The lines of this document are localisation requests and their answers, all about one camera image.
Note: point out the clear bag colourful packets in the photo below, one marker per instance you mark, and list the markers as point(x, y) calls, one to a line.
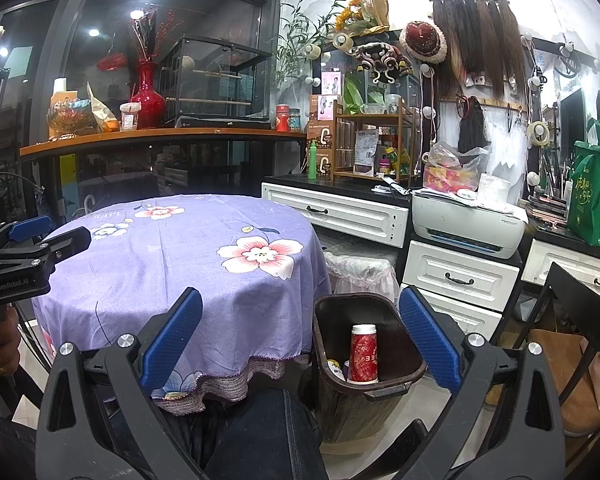
point(452, 170)

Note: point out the wooden counter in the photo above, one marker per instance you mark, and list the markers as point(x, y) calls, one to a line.
point(180, 135)

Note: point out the red paper cup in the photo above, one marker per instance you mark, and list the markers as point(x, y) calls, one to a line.
point(364, 360)

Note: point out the black hair bundle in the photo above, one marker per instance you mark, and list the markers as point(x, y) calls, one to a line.
point(471, 127)

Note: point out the green tote bag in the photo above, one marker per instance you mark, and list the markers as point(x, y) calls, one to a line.
point(590, 195)

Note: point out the red round hat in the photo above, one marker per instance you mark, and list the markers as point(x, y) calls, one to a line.
point(422, 40)

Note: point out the sunflower bouquet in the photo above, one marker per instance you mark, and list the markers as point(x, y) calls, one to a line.
point(357, 15)

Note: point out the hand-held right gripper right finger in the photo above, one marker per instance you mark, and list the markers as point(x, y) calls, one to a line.
point(430, 337)

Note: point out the large brown paper bag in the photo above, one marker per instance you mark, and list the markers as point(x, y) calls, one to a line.
point(565, 360)

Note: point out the orange carton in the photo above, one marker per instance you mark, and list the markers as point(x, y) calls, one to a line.
point(65, 91)

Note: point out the glass jar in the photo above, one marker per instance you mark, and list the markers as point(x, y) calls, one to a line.
point(295, 120)

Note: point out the bamboo rack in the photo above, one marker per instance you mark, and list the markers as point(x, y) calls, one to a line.
point(370, 145)

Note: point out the purple floral tablecloth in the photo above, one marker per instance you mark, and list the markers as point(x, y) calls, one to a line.
point(180, 260)

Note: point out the green bottle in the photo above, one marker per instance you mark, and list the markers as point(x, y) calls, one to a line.
point(312, 162)

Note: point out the plastic drink cup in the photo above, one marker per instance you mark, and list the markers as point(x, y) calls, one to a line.
point(130, 117)

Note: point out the hair extensions rack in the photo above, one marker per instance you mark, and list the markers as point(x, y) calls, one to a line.
point(475, 45)

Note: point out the red vase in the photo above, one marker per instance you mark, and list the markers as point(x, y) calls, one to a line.
point(147, 105)

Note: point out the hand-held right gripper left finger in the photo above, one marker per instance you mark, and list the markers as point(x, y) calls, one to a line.
point(172, 340)

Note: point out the brown carton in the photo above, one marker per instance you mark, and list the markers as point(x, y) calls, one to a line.
point(326, 166)
point(325, 134)

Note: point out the white container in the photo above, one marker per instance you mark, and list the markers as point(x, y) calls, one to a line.
point(494, 190)

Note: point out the brown trash bin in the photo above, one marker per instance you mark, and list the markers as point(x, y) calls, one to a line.
point(395, 330)

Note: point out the black chair brown cushion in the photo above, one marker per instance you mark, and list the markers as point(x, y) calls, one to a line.
point(580, 285)

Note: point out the white drawer cabinet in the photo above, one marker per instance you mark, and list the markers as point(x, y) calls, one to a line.
point(460, 280)

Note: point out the white printer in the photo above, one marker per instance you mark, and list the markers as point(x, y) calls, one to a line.
point(465, 225)

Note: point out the person's leg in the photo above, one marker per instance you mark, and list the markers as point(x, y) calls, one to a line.
point(260, 435)

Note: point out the brown paper snack bag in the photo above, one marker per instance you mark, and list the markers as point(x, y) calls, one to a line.
point(100, 110)

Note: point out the red tin can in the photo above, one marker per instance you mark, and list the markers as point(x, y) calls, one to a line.
point(283, 119)

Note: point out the green bamboo plant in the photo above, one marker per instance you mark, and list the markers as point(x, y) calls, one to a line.
point(300, 35)

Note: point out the white desk drawer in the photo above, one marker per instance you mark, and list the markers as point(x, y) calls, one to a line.
point(565, 265)

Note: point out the yellow panel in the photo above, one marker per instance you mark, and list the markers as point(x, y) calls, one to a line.
point(67, 170)

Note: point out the person's left hand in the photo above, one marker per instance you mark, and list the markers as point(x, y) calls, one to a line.
point(2, 345)

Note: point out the lion head ornament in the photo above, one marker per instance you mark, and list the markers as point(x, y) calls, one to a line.
point(385, 62)

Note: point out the small pink box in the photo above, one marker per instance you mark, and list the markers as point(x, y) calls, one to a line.
point(331, 84)

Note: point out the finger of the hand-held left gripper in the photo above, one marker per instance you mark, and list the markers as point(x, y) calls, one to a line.
point(65, 245)
point(30, 227)

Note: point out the glass display case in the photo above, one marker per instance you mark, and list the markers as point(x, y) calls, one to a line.
point(215, 85)

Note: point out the pink top carton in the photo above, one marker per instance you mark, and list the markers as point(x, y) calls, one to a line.
point(325, 107)

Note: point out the gold glass bowl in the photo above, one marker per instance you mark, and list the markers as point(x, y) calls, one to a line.
point(70, 117)

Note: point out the dried red branches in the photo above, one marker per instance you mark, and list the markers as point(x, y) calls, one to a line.
point(147, 40)

